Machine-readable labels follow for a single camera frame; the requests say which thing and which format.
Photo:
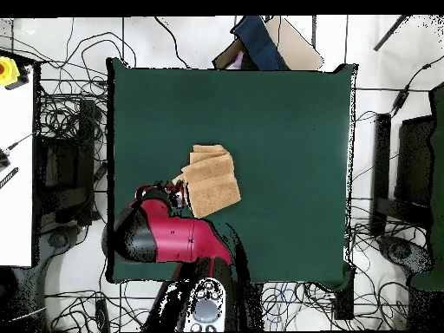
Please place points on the tan terry towel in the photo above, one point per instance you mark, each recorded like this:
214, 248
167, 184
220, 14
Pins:
211, 184

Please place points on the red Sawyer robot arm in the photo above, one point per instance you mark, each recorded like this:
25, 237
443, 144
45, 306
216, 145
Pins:
180, 236

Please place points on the black equipment stand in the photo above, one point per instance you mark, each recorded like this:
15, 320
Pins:
381, 156
86, 156

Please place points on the dark green table cloth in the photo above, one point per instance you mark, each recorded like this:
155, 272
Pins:
277, 156

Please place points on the grey caster foot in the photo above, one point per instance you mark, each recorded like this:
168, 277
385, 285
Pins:
399, 249
57, 239

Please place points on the black power strip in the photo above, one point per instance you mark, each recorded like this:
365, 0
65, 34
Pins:
102, 314

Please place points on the white desk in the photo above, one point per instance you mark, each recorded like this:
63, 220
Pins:
15, 173

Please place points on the black ridged strip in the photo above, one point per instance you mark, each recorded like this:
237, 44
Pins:
8, 177

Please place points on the dark blue cloth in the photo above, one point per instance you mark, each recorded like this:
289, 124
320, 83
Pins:
258, 41

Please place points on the brown cardboard box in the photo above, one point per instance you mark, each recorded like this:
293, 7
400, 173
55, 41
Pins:
295, 45

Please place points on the yellow emergency stop button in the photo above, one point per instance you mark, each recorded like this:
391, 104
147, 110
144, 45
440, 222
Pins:
6, 71

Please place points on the green cloth covered side table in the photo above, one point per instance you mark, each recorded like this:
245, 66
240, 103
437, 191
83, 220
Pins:
437, 173

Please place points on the black metal rod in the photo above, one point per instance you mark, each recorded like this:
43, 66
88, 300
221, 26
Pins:
388, 34

